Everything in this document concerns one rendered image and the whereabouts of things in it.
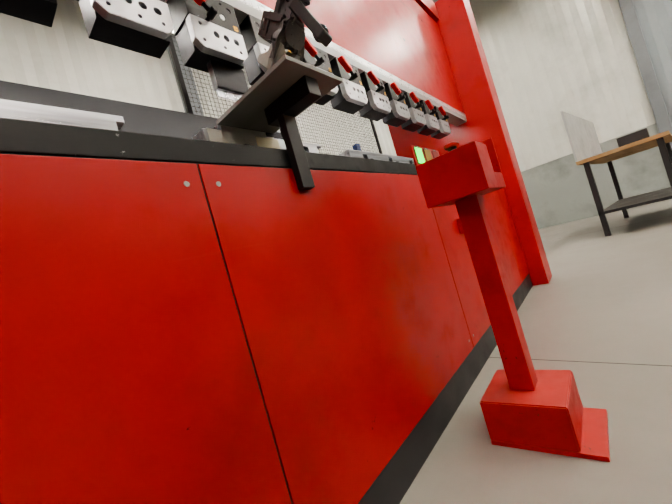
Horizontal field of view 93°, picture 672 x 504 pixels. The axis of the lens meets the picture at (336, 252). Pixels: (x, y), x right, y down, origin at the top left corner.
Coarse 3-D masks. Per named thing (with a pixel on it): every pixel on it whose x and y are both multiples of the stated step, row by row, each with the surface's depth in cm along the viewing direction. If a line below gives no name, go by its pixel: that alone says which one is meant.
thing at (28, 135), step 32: (0, 128) 38; (32, 128) 41; (64, 128) 43; (96, 128) 46; (160, 160) 52; (192, 160) 56; (224, 160) 61; (256, 160) 67; (288, 160) 74; (320, 160) 83; (352, 160) 94
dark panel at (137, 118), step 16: (0, 80) 90; (0, 96) 89; (16, 96) 92; (32, 96) 95; (48, 96) 98; (64, 96) 101; (80, 96) 104; (96, 112) 106; (112, 112) 110; (128, 112) 114; (144, 112) 118; (160, 112) 123; (176, 112) 128; (128, 128) 113; (144, 128) 117; (160, 128) 121; (176, 128) 126; (192, 128) 132
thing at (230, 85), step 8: (208, 64) 83; (216, 64) 83; (224, 64) 85; (216, 72) 82; (224, 72) 84; (232, 72) 86; (240, 72) 89; (216, 80) 82; (224, 80) 84; (232, 80) 86; (240, 80) 88; (216, 88) 82; (224, 88) 83; (232, 88) 85; (240, 88) 87; (224, 96) 84; (232, 96) 86; (240, 96) 88
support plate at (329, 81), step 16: (288, 64) 63; (304, 64) 65; (272, 80) 67; (288, 80) 68; (320, 80) 72; (336, 80) 74; (256, 96) 71; (272, 96) 73; (240, 112) 75; (256, 112) 77; (256, 128) 86; (272, 128) 88
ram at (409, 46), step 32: (224, 0) 86; (256, 0) 96; (320, 0) 124; (352, 0) 145; (384, 0) 176; (352, 32) 138; (384, 32) 165; (416, 32) 205; (352, 64) 132; (384, 64) 156; (416, 64) 191; (448, 64) 247; (448, 96) 226
